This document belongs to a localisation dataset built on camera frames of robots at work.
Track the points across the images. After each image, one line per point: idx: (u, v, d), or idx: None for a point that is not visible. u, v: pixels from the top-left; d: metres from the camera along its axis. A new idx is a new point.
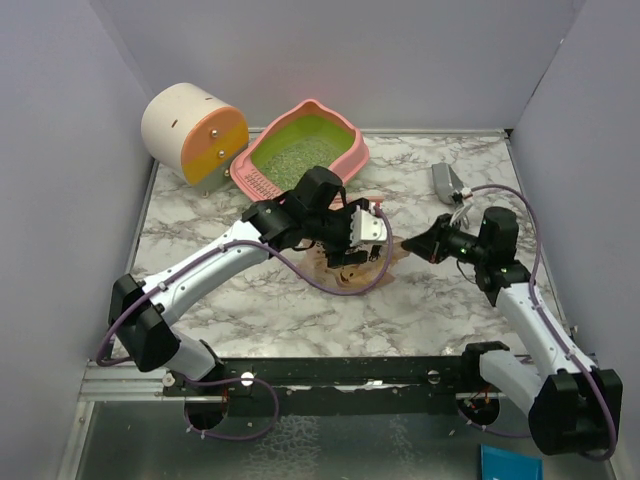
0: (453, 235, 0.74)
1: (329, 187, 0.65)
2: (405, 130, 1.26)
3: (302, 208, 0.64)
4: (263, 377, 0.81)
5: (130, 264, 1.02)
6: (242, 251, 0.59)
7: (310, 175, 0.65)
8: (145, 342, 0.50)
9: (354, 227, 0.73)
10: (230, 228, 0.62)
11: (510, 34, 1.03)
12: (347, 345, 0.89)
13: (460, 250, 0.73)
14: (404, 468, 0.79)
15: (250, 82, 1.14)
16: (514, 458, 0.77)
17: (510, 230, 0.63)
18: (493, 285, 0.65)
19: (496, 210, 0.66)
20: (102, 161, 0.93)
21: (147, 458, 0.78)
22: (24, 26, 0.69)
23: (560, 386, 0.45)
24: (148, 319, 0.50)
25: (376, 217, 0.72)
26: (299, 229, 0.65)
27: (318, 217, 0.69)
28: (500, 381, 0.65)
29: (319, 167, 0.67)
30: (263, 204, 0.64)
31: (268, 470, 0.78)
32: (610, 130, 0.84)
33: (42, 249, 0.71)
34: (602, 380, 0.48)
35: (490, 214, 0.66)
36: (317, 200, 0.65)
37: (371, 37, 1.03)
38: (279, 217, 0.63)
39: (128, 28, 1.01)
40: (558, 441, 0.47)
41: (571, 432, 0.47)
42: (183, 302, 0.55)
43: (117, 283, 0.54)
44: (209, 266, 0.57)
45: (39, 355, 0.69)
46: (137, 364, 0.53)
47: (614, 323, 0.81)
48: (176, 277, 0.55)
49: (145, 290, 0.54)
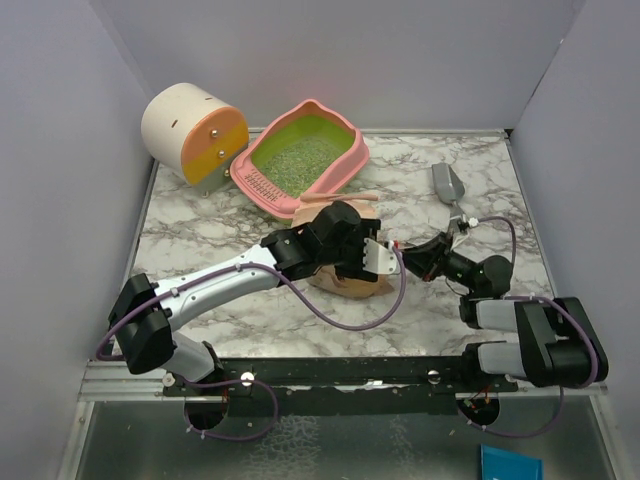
0: (450, 259, 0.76)
1: (346, 224, 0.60)
2: (405, 130, 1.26)
3: (317, 243, 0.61)
4: (263, 377, 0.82)
5: (129, 264, 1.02)
6: (255, 274, 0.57)
7: (327, 211, 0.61)
8: (144, 346, 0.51)
9: (368, 257, 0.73)
10: (248, 249, 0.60)
11: (511, 34, 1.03)
12: (347, 345, 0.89)
13: (456, 274, 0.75)
14: (404, 468, 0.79)
15: (250, 81, 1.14)
16: (515, 458, 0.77)
17: (500, 287, 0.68)
18: (472, 318, 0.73)
19: (493, 261, 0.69)
20: (102, 161, 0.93)
21: (147, 458, 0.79)
22: (23, 26, 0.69)
23: (526, 307, 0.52)
24: (153, 323, 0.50)
25: (393, 252, 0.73)
26: (313, 263, 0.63)
27: (338, 248, 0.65)
28: (501, 368, 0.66)
29: (340, 202, 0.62)
30: (282, 233, 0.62)
31: (268, 470, 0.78)
32: (611, 130, 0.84)
33: (43, 250, 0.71)
34: (566, 302, 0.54)
35: (488, 268, 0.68)
36: (333, 236, 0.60)
37: (371, 37, 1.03)
38: (295, 248, 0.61)
39: (128, 28, 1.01)
40: (547, 360, 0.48)
41: (557, 353, 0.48)
42: (191, 310, 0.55)
43: (131, 279, 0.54)
44: (221, 282, 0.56)
45: (38, 354, 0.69)
46: (130, 366, 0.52)
47: (614, 324, 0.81)
48: (188, 285, 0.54)
49: (157, 292, 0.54)
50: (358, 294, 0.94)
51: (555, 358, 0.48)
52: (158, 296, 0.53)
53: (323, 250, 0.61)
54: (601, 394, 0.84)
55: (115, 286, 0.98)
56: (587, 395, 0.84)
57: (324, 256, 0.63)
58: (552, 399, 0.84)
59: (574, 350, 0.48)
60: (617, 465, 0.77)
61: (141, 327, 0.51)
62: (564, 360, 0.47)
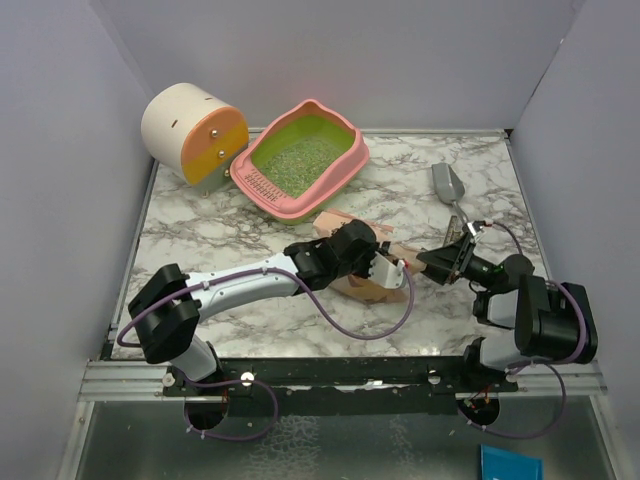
0: (474, 260, 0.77)
1: (363, 242, 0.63)
2: (405, 130, 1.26)
3: (334, 257, 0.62)
4: (263, 377, 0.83)
5: (130, 264, 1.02)
6: (278, 279, 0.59)
7: (346, 228, 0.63)
8: (167, 336, 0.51)
9: (376, 271, 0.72)
10: (273, 255, 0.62)
11: (511, 33, 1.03)
12: (347, 345, 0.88)
13: (478, 273, 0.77)
14: (404, 468, 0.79)
15: (250, 81, 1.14)
16: (515, 458, 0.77)
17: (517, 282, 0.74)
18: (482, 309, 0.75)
19: (516, 260, 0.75)
20: (102, 160, 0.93)
21: (148, 458, 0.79)
22: (22, 25, 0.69)
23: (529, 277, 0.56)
24: (182, 312, 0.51)
25: (401, 270, 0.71)
26: (329, 275, 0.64)
27: (353, 262, 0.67)
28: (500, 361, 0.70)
29: (357, 220, 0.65)
30: (303, 244, 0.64)
31: (268, 470, 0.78)
32: (610, 130, 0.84)
33: (44, 249, 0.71)
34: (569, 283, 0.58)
35: (513, 267, 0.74)
36: (350, 252, 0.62)
37: (370, 37, 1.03)
38: (315, 260, 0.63)
39: (128, 27, 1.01)
40: (535, 323, 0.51)
41: (549, 325, 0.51)
42: (214, 307, 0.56)
43: (162, 268, 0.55)
44: (246, 282, 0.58)
45: (38, 353, 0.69)
46: (147, 354, 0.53)
47: (613, 324, 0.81)
48: (218, 280, 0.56)
49: (188, 284, 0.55)
50: (362, 297, 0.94)
51: (544, 323, 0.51)
52: (189, 287, 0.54)
53: (339, 265, 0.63)
54: (600, 393, 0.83)
55: (115, 286, 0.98)
56: (587, 395, 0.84)
57: (340, 269, 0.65)
58: (553, 399, 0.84)
59: (565, 326, 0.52)
60: (617, 465, 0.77)
61: (166, 318, 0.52)
62: (551, 329, 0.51)
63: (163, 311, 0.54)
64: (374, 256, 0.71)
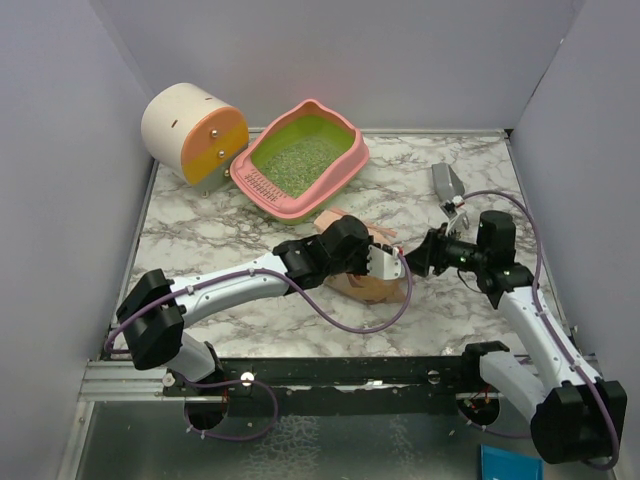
0: (448, 246, 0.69)
1: (355, 239, 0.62)
2: (405, 130, 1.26)
3: (326, 256, 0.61)
4: (263, 377, 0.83)
5: (130, 264, 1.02)
6: (266, 280, 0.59)
7: (336, 225, 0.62)
8: (155, 340, 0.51)
9: (373, 263, 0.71)
10: (261, 255, 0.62)
11: (510, 33, 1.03)
12: (347, 345, 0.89)
13: (458, 259, 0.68)
14: (404, 468, 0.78)
15: (249, 81, 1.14)
16: (515, 457, 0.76)
17: (505, 232, 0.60)
18: (496, 287, 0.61)
19: (492, 212, 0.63)
20: (101, 159, 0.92)
21: (148, 460, 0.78)
22: (22, 22, 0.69)
23: (565, 399, 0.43)
24: (167, 318, 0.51)
25: (398, 258, 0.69)
26: (321, 274, 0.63)
27: (346, 260, 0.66)
28: (499, 377, 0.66)
29: (348, 216, 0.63)
30: (293, 243, 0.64)
31: (268, 470, 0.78)
32: (611, 130, 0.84)
33: (43, 247, 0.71)
34: (606, 391, 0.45)
35: (485, 216, 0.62)
36: (342, 249, 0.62)
37: (370, 37, 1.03)
38: (306, 259, 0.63)
39: (128, 27, 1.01)
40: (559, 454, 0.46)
41: (574, 449, 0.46)
42: (203, 310, 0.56)
43: (147, 274, 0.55)
44: (235, 284, 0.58)
45: (40, 352, 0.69)
46: (135, 361, 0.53)
47: (614, 323, 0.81)
48: (203, 284, 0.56)
49: (173, 289, 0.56)
50: (362, 297, 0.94)
51: (567, 452, 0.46)
52: (173, 292, 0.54)
53: (331, 263, 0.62)
54: None
55: (114, 286, 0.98)
56: None
57: (332, 267, 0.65)
58: None
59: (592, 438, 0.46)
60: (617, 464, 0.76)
61: (151, 324, 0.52)
62: (576, 452, 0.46)
63: (151, 316, 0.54)
64: (368, 250, 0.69)
